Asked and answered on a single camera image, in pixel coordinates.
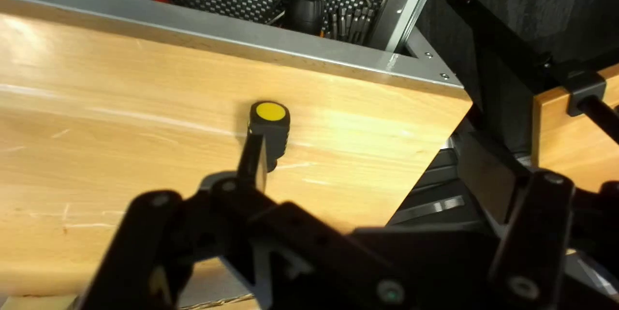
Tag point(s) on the wooden front open drawer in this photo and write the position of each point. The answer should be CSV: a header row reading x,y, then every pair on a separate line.
x,y
121,131

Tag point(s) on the row of screwdriver bits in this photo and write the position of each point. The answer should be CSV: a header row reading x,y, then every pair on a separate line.
x,y
350,22

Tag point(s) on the black screwdriver with yellow cap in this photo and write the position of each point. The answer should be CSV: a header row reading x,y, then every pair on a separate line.
x,y
273,128

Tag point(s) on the drawer cabinet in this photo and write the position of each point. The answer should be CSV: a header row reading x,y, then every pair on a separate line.
x,y
503,39

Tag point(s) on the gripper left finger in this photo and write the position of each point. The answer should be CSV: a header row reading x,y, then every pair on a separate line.
x,y
145,242

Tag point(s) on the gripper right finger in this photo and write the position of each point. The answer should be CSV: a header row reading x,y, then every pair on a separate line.
x,y
537,232

